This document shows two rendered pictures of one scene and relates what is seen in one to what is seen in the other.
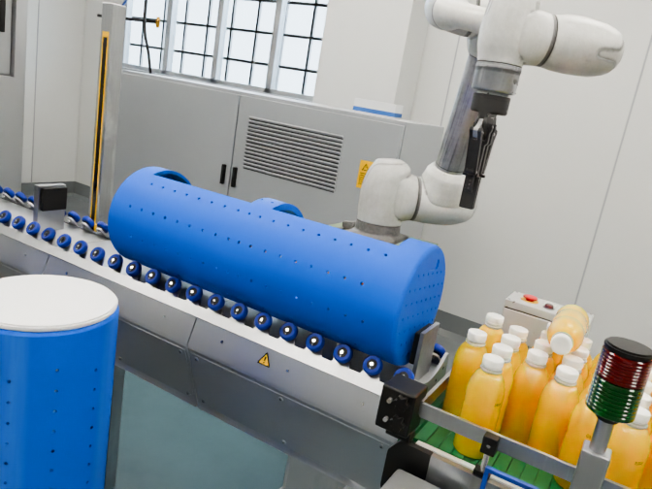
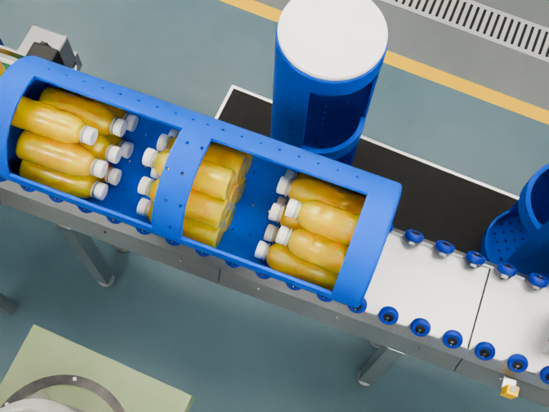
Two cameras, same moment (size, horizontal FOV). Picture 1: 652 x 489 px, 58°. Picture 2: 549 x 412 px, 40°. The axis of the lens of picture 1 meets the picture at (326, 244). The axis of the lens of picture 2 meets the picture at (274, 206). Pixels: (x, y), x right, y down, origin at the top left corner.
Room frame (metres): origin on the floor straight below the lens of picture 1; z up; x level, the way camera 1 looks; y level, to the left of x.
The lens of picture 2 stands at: (2.13, 0.20, 2.62)
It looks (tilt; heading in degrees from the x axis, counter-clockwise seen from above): 69 degrees down; 168
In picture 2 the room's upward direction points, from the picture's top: 4 degrees clockwise
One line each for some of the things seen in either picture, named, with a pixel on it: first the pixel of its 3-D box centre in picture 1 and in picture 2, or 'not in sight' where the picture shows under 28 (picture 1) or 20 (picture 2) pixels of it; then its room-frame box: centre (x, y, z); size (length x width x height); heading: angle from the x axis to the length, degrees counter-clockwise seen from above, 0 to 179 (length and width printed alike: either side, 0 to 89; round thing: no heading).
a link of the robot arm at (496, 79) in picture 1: (495, 80); not in sight; (1.25, -0.28, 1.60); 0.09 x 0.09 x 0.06
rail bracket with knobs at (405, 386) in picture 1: (402, 407); (43, 68); (1.05, -0.20, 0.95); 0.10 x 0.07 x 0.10; 152
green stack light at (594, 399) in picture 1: (614, 395); not in sight; (0.75, -0.42, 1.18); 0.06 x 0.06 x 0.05
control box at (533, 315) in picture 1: (544, 324); not in sight; (1.40, -0.58, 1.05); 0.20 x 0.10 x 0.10; 62
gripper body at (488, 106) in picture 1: (487, 116); not in sight; (1.25, -0.28, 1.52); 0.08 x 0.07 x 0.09; 152
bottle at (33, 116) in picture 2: not in sight; (50, 122); (1.32, -0.14, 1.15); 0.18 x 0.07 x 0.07; 62
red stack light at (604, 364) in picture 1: (624, 365); not in sight; (0.75, -0.42, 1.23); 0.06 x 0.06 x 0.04
